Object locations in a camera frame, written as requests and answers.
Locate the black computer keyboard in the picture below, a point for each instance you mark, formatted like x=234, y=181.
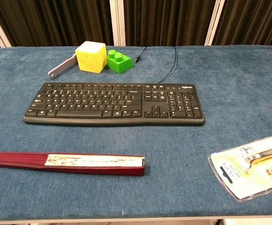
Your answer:
x=117, y=103

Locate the blue table cloth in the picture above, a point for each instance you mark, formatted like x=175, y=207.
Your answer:
x=136, y=145

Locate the green toy building brick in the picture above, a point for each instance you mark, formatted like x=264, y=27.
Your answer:
x=119, y=62

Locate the yellow cube block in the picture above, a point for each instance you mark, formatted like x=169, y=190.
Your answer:
x=90, y=57

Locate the dark red folded fan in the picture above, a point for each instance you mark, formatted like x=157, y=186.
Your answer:
x=65, y=162

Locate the dark pleated curtain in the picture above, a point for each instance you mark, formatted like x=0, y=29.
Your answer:
x=56, y=21

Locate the razor in blister pack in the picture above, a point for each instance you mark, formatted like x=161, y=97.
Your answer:
x=248, y=167

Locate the white vertical frame post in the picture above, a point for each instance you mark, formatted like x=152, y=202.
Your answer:
x=117, y=22

